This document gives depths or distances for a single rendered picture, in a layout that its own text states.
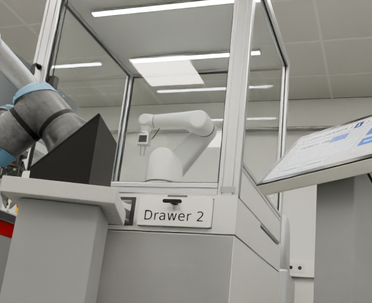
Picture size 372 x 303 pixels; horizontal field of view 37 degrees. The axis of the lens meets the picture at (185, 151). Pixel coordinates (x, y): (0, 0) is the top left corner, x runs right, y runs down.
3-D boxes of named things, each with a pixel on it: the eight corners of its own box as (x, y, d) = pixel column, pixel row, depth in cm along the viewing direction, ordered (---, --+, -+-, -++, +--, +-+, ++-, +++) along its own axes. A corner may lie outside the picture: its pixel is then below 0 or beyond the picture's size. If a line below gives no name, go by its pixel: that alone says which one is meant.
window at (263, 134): (238, 160, 210) (253, -28, 237) (237, 160, 210) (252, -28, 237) (277, 213, 287) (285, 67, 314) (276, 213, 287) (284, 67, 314)
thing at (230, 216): (234, 234, 196) (238, 195, 201) (-3, 223, 230) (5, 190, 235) (279, 272, 281) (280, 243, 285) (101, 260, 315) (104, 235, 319)
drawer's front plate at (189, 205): (210, 227, 198) (212, 198, 202) (136, 224, 208) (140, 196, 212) (211, 228, 200) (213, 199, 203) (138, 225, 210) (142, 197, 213)
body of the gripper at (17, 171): (-3, 178, 200) (3, 147, 204) (5, 184, 209) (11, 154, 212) (17, 180, 200) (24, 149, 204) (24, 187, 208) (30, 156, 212)
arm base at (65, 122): (97, 121, 146) (76, 95, 149) (49, 153, 141) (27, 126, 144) (102, 145, 159) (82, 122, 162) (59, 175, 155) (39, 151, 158)
